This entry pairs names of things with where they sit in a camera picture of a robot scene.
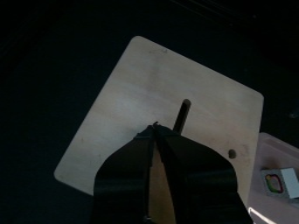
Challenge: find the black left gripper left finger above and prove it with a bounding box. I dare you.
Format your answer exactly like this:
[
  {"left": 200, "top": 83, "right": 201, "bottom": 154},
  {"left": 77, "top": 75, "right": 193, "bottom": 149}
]
[{"left": 90, "top": 124, "right": 157, "bottom": 224}]

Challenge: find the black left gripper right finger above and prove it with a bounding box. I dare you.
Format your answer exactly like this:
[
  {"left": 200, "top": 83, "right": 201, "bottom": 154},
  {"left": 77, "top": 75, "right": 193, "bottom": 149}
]
[{"left": 154, "top": 122, "right": 256, "bottom": 224}]

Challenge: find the white cube with colour print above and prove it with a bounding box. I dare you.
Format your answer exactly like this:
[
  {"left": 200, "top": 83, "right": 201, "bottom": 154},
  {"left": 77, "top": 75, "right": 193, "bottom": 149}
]
[{"left": 260, "top": 166, "right": 299, "bottom": 200}]

